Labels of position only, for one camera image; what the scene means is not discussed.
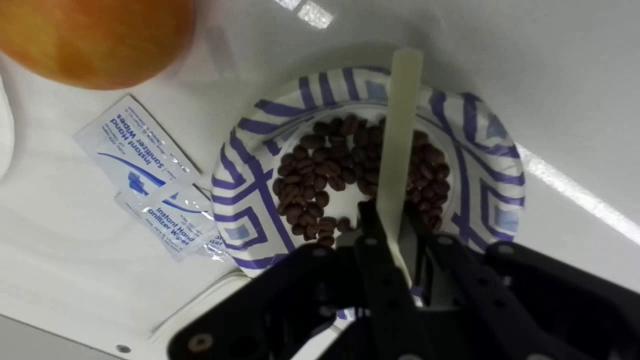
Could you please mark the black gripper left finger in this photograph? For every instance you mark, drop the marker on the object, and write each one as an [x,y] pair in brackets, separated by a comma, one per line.
[393,312]

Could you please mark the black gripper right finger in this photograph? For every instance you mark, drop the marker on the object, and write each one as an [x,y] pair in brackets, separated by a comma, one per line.
[473,312]

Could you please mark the cream plastic spoon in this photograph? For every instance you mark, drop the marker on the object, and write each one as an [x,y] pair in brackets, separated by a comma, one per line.
[397,146]

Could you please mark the blue patterned paper bowl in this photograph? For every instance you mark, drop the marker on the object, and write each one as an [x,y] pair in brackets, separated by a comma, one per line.
[486,177]

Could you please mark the white paper plate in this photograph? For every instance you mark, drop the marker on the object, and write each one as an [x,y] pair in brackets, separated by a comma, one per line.
[7,131]

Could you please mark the coffee beans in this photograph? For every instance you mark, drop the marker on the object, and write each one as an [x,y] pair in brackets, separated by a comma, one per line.
[345,154]

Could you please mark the white blue sugar packet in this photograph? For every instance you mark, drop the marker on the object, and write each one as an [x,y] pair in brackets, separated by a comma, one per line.
[141,159]

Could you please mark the red yellow apple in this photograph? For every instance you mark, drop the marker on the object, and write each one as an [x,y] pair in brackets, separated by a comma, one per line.
[99,44]

